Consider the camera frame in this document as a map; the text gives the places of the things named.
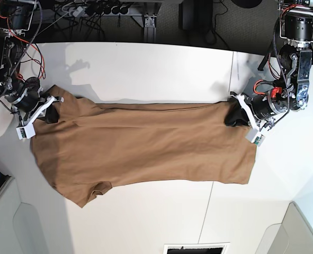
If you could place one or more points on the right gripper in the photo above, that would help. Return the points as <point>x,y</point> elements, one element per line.
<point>30,105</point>

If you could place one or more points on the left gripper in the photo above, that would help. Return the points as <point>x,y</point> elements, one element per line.
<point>257,112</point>

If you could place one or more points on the brown t-shirt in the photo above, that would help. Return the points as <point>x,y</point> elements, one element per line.
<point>95,147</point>

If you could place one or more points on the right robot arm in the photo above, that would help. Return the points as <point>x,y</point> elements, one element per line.
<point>20,23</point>

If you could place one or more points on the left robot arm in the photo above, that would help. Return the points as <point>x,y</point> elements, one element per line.
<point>292,46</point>

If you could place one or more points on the white power strip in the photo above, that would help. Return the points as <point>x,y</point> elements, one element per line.
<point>74,11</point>

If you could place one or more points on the black power adapter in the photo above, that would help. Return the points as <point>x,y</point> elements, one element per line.
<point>186,15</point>

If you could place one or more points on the aluminium table leg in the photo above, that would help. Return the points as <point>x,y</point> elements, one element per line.
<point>150,29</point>

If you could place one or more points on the white framed floor vent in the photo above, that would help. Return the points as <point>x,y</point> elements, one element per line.
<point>196,248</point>

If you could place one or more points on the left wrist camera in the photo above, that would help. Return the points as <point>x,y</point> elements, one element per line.
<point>254,136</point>

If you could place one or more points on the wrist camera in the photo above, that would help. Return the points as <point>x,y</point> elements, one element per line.
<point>254,136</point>
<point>25,132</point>

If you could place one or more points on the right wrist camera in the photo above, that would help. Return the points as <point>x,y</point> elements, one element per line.
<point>25,132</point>

